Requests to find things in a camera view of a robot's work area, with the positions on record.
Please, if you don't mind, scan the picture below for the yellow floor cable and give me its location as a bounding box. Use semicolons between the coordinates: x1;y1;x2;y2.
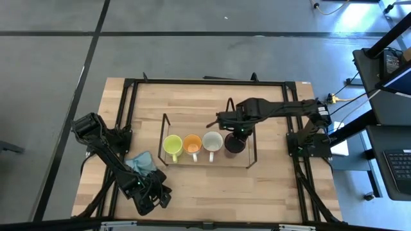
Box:
310;0;351;16

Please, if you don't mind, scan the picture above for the black chair leg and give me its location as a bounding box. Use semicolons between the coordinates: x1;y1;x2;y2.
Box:
0;140;25;155

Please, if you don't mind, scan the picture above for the white paper sheet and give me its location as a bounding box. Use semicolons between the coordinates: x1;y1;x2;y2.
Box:
331;121;350;157

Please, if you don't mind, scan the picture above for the black power adapter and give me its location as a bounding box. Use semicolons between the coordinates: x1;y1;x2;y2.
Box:
380;47;403;81

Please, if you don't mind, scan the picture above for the purple cup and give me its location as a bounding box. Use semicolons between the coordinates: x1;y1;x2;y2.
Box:
223;132;247;159

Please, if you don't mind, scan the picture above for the black keyboard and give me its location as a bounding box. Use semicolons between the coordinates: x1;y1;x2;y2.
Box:
383;149;411;195

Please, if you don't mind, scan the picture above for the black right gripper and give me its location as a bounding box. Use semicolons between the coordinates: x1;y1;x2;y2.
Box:
218;110;258;144

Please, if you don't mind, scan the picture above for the yellow-green mug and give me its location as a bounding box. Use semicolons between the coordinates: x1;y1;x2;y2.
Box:
162;134;184;164

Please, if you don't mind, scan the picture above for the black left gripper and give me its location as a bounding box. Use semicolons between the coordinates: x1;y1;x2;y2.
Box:
131;169;173;216

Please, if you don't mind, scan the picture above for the light blue cloth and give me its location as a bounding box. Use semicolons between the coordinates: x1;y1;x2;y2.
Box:
124;151;158;176

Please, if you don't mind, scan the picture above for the black diagonal post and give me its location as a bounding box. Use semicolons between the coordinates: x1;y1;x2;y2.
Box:
365;12;411;59

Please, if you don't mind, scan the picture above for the black camera rig beam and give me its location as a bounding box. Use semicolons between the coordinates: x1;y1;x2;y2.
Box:
0;216;411;231

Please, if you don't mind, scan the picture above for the power strip yellow plug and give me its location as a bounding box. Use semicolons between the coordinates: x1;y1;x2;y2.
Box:
326;92;342;105

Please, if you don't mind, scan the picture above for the black aluminium table frame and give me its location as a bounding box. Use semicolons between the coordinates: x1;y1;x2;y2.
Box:
72;72;349;225

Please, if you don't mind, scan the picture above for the black computer desk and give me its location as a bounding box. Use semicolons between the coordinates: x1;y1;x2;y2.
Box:
352;47;411;202

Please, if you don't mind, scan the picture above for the orange-red mug white handle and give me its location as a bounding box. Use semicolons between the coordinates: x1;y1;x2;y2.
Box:
182;133;203;163

